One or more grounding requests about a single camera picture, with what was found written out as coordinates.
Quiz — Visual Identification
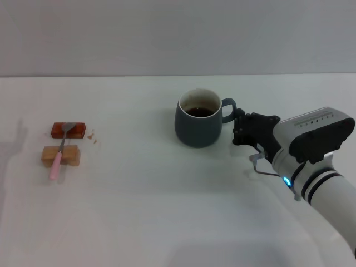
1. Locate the reddish brown wooden block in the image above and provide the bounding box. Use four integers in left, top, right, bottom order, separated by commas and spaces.
51, 122, 87, 139

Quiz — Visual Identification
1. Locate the thin grey cable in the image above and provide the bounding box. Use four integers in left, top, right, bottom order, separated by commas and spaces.
249, 151, 282, 177

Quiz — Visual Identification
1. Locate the dark grey ceramic mug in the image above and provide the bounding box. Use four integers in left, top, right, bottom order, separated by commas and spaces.
174, 88, 238, 149

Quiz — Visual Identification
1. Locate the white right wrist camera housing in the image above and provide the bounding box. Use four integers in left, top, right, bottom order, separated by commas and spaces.
274, 106, 356, 165

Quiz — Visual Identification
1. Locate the light wooden block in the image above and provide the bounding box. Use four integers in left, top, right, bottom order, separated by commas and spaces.
41, 145, 82, 168

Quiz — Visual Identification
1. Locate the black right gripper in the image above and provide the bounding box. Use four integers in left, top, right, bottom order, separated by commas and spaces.
231, 107, 281, 165

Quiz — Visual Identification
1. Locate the pink handled metal spoon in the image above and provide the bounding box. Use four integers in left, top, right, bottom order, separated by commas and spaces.
49, 121, 76, 181

